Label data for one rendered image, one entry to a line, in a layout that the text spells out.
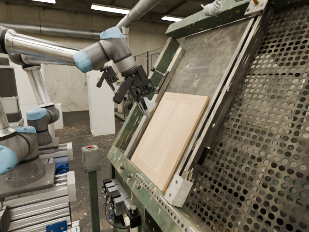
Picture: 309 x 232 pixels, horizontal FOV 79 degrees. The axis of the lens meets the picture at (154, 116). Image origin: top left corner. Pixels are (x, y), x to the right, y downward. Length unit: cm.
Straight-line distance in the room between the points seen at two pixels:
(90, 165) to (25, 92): 220
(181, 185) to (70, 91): 870
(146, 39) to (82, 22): 305
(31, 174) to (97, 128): 423
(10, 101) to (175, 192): 92
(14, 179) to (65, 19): 896
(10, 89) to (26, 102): 236
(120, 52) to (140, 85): 14
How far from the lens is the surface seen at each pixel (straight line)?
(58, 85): 935
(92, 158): 156
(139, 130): 141
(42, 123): 142
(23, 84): 351
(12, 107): 118
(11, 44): 91
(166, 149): 112
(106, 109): 508
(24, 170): 97
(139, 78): 75
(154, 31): 1056
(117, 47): 71
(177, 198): 92
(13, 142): 83
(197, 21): 153
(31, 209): 105
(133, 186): 122
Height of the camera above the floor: 147
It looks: 11 degrees down
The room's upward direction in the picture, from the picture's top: straight up
